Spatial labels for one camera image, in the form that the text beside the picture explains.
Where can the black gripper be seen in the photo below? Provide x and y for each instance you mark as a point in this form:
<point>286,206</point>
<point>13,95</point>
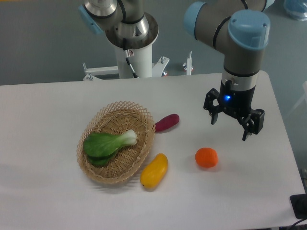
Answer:
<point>236,94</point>

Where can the orange fruit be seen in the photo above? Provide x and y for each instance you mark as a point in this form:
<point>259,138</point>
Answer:
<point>206,157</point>

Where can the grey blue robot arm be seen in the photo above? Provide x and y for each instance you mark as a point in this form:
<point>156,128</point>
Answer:
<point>239,29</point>

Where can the purple sweet potato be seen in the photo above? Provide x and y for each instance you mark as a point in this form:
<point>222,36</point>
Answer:
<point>167,123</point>

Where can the yellow mango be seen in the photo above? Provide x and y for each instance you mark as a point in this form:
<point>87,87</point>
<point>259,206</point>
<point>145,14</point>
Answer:
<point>154,172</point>

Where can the black device bottom right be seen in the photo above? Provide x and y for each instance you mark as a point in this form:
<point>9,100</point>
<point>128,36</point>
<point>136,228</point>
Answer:
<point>299,205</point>

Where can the woven wicker basket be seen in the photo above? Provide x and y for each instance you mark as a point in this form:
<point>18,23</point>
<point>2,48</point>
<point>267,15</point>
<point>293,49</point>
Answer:
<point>117,118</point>

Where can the blue object top right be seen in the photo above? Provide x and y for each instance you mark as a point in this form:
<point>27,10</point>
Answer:
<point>297,9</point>

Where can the green bok choy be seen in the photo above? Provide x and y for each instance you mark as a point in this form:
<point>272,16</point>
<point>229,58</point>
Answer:
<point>101,147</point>

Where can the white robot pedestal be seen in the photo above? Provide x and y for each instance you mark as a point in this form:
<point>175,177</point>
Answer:
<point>131,63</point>

